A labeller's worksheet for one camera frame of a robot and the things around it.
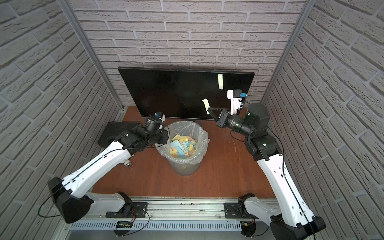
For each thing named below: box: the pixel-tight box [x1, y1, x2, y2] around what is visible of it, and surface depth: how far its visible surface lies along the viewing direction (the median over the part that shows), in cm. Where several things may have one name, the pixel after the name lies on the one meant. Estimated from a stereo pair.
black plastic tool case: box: [97, 122, 140, 148], surface depth 97 cm
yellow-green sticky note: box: [201, 98, 210, 115], surface depth 59 cm
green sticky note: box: [218, 73, 224, 90], surface depth 66 cm
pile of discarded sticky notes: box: [169, 134, 198, 159], surface depth 83 cm
